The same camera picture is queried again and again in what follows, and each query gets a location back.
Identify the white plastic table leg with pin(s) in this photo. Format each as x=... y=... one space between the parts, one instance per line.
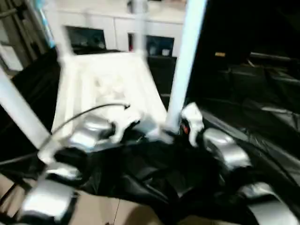
x=140 y=28
x=62 y=35
x=185 y=58
x=21 y=110

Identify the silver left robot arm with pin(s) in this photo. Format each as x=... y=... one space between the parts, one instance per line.
x=89 y=133

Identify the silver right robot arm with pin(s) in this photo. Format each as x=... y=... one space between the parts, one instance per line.
x=229 y=152

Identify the black mat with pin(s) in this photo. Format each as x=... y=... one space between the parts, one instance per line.
x=152 y=173

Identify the white jar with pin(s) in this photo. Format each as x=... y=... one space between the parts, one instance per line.
x=152 y=50
x=165 y=52

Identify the small yellow label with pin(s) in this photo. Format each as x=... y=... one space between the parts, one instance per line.
x=219 y=54

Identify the black metal bar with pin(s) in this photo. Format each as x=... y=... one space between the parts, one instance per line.
x=274 y=57

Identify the white glass-door cabinet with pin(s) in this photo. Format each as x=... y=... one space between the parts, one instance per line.
x=105 y=23

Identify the black backdrop cloth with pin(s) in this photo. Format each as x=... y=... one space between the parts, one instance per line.
x=253 y=23

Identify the blue and white roll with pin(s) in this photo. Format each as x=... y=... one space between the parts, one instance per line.
x=47 y=25

